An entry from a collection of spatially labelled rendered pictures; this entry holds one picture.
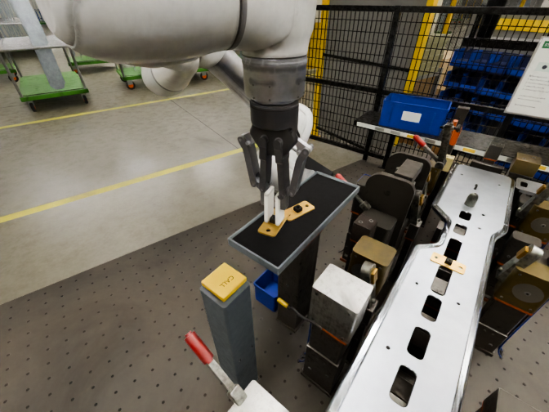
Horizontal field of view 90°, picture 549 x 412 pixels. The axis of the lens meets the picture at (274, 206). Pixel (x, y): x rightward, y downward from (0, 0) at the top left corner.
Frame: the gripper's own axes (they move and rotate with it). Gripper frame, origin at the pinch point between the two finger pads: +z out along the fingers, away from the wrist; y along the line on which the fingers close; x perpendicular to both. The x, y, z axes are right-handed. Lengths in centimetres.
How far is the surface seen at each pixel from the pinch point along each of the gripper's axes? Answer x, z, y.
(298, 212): 10.9, 8.9, 1.4
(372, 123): 117, 22, 5
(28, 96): 221, 97, -553
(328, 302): -5.1, 16.1, 14.2
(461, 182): 75, 25, 46
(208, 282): -14.9, 9.4, -6.4
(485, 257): 34, 25, 49
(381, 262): 11.4, 17.3, 22.6
